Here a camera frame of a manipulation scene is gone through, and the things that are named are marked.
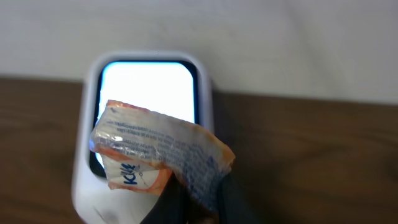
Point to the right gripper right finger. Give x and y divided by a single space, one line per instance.
232 207

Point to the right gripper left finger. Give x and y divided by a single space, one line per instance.
171 206

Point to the small orange snack box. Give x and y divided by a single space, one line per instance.
141 149

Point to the white barcode scanner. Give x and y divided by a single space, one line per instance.
171 83

